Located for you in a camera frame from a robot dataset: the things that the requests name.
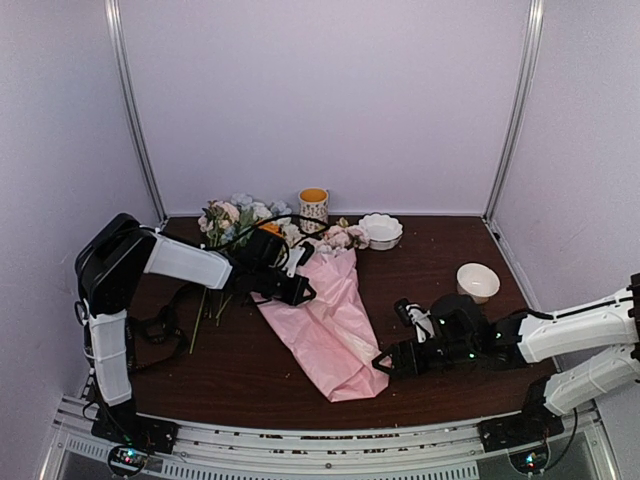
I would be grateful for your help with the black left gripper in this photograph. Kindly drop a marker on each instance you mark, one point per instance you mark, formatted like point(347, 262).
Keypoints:
point(293, 297)

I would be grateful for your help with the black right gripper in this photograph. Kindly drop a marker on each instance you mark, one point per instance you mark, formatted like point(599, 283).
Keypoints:
point(399, 352)

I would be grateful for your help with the orange fake flower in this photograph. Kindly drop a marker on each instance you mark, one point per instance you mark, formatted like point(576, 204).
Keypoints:
point(272, 228)

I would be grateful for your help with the pink wrapping paper sheet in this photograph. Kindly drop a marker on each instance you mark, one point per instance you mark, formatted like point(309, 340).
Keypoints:
point(331, 336)

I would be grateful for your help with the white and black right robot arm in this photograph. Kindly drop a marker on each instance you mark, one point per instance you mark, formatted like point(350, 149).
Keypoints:
point(610, 324)

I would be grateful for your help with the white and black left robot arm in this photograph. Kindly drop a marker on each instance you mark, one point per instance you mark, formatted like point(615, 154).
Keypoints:
point(112, 264)

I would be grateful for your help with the pile of fake flowers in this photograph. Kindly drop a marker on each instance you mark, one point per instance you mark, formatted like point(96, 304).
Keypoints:
point(227, 226)

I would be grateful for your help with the plain white bowl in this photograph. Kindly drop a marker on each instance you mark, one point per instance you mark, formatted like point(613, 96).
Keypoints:
point(477, 281)

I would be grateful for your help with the floral mug with yellow inside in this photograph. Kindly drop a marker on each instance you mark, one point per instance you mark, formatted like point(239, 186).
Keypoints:
point(314, 209)

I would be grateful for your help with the white scalloped bowl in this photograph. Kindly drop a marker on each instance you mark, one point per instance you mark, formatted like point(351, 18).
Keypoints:
point(384, 231)

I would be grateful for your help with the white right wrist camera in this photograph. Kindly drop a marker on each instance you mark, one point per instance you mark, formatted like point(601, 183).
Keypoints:
point(413, 315)

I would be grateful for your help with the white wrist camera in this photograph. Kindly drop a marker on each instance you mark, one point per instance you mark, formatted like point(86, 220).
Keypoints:
point(298, 256)
point(413, 315)

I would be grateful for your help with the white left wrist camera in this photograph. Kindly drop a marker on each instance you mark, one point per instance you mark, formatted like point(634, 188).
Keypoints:
point(298, 256)

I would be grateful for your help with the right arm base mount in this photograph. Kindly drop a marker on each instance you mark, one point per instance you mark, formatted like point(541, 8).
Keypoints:
point(515, 431)

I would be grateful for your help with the aluminium front rail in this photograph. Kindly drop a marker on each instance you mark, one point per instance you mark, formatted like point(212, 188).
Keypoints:
point(451, 450)

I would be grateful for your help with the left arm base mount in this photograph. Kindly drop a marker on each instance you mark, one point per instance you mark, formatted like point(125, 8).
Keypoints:
point(146, 434)

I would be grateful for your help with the right aluminium frame post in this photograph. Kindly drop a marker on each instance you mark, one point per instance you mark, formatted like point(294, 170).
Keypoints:
point(527, 69)

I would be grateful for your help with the aluminium frame post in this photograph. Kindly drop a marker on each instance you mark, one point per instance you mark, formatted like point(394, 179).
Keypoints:
point(527, 69)
point(116, 33)

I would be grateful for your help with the left aluminium frame post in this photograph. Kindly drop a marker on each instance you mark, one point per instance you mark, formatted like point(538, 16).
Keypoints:
point(116, 33)

